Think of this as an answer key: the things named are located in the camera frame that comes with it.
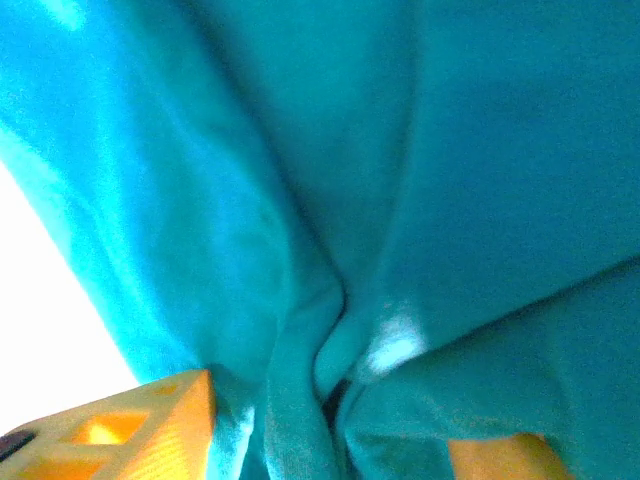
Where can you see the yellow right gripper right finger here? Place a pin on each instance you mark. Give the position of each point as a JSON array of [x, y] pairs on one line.
[[505, 460]]

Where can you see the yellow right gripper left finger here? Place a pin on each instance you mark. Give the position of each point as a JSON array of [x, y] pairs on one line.
[[125, 435]]

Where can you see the teal t-shirt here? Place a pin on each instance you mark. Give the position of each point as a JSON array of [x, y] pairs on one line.
[[400, 150]]

